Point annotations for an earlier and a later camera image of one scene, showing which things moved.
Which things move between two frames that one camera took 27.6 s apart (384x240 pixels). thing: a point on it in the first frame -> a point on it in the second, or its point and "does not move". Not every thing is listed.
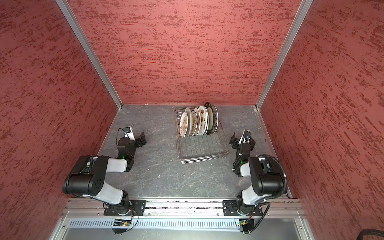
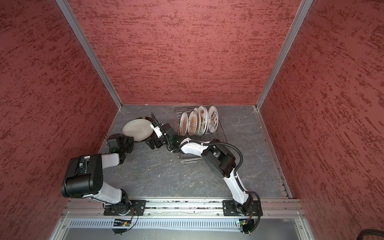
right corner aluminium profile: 275,71 does not move
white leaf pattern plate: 198,126 -> 140,129
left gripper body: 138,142 -> 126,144
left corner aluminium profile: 78,31 does not move
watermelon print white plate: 203,120 does not move
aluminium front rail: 81,208 does not move
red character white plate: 216,118 does not move
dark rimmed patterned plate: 211,117 -> 146,118
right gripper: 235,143 -> 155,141
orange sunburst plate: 183,124 does not move
